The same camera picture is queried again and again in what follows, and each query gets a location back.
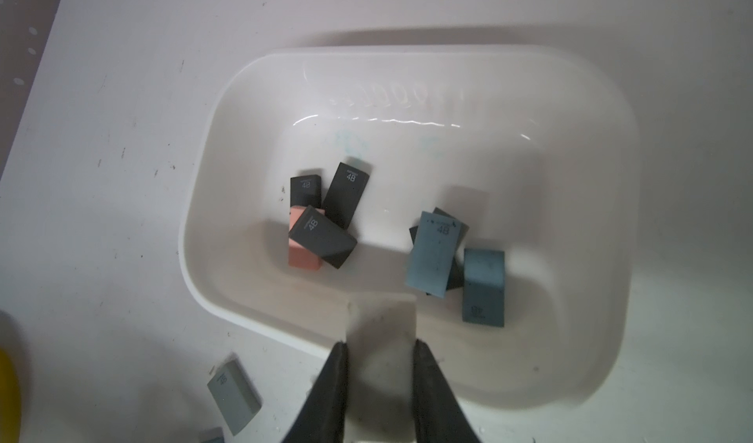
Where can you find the white eraser bottom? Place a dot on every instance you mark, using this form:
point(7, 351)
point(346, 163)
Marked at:
point(380, 337)

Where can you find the grey eraser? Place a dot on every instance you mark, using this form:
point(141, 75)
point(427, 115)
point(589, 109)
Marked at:
point(235, 396)

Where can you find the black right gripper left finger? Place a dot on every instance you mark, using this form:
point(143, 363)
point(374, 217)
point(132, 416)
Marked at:
point(322, 417)

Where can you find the white storage box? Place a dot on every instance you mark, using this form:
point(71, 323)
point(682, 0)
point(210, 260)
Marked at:
point(534, 149)

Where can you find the pink eraser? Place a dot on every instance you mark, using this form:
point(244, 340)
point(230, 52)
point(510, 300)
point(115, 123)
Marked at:
point(298, 256)

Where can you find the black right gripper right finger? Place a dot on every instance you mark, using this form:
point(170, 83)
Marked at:
point(437, 415)

